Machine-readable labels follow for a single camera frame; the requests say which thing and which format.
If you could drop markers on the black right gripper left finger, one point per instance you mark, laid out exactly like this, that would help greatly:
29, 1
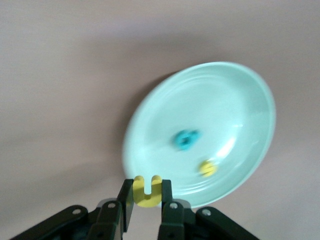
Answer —
110, 220

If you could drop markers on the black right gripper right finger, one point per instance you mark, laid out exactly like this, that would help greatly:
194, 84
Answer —
172, 220

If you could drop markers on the yellow letter u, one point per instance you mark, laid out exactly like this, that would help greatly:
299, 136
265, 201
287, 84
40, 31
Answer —
147, 200

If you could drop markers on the yellow letter s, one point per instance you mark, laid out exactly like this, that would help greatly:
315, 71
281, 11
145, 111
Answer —
207, 168

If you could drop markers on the teal letter p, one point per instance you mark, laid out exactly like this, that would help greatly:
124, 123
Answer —
186, 140

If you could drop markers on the green plate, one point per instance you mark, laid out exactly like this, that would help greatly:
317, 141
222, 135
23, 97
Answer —
200, 105

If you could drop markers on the brown table cover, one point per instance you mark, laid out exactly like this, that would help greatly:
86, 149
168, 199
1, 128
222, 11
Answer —
50, 75

